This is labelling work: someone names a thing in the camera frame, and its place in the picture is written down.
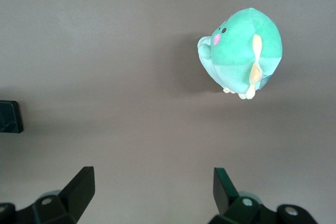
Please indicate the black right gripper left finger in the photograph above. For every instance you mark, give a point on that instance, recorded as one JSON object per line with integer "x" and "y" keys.
{"x": 71, "y": 195}

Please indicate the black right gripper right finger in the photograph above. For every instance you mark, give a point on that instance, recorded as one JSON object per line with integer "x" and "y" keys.
{"x": 231, "y": 197}

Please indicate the black phone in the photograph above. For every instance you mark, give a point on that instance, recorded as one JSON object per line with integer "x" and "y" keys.
{"x": 10, "y": 117}

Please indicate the green dinosaur plush toy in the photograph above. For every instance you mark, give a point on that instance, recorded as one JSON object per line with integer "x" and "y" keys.
{"x": 244, "y": 51}

